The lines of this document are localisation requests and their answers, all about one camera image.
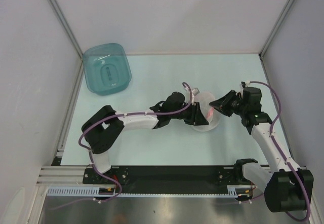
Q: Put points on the aluminium front frame rail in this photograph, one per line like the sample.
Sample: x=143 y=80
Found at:
x=63 y=176

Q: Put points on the teal plastic tub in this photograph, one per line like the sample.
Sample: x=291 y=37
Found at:
x=106 y=69

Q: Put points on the pink mesh laundry bag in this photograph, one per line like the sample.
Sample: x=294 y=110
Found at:
x=212 y=116

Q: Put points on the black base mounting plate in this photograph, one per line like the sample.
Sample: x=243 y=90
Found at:
x=181 y=184

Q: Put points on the white slotted cable duct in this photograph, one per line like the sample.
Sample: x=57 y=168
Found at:
x=228 y=191

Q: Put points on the aluminium corner post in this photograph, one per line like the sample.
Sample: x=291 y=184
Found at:
x=66 y=27
x=279 y=22

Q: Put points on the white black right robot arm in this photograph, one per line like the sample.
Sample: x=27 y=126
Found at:
x=286 y=187

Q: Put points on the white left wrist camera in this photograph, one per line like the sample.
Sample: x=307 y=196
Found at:
x=191 y=94

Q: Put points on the aluminium left corner post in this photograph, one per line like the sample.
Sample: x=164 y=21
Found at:
x=66 y=27

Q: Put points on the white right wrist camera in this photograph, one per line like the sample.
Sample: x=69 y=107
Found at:
x=245 y=84

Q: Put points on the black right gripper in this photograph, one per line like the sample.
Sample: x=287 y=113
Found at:
x=222 y=103

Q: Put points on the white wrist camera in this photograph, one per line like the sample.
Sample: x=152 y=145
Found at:
x=245 y=84
x=191 y=94

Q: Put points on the aluminium right corner post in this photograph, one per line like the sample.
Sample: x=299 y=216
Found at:
x=279 y=22

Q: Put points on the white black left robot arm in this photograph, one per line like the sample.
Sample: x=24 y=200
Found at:
x=104 y=127

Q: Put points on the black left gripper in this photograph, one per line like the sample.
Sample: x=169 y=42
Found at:
x=196 y=117

